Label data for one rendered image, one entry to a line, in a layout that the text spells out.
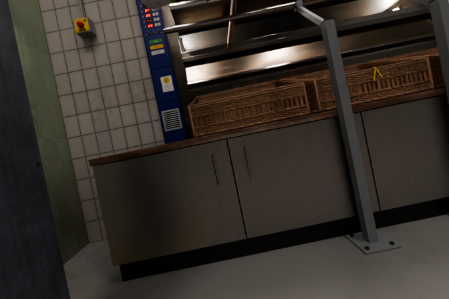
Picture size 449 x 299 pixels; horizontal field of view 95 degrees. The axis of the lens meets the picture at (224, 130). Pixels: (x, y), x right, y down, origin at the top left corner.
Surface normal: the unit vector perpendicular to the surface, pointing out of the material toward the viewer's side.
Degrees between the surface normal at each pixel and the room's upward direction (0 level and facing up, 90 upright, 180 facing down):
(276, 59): 70
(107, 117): 90
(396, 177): 90
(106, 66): 90
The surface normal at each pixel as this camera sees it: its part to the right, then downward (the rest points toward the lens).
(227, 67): -0.06, -0.33
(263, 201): 0.00, 0.00
